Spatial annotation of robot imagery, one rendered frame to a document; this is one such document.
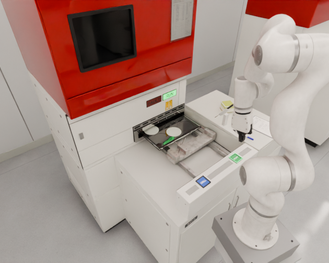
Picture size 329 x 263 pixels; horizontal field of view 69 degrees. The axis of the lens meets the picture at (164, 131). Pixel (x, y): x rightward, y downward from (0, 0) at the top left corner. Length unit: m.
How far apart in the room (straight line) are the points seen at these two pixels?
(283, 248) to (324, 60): 0.76
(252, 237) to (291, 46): 0.76
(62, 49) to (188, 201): 0.85
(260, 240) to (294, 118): 0.58
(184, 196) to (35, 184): 1.87
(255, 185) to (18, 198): 2.28
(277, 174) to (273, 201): 0.15
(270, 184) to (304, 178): 0.11
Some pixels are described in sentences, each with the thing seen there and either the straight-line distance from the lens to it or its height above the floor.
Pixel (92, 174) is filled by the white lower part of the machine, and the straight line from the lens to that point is 1.57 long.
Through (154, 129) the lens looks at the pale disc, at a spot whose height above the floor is 0.90.
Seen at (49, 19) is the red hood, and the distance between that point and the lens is 1.05.
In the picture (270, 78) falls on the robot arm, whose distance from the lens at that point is 1.08.
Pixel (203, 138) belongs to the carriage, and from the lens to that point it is 1.59.
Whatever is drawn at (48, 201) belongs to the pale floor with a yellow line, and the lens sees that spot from 2.55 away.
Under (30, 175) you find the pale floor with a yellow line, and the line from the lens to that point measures 2.86.
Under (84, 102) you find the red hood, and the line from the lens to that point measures 1.21.
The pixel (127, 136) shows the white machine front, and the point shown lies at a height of 0.92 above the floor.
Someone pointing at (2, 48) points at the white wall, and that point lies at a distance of 2.65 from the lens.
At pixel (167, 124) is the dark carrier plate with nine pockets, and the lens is 1.65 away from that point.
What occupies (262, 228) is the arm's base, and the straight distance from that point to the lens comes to 1.07.
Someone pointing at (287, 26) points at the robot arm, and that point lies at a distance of 0.81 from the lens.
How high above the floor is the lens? 1.91
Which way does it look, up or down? 39 degrees down
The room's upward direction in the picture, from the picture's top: straight up
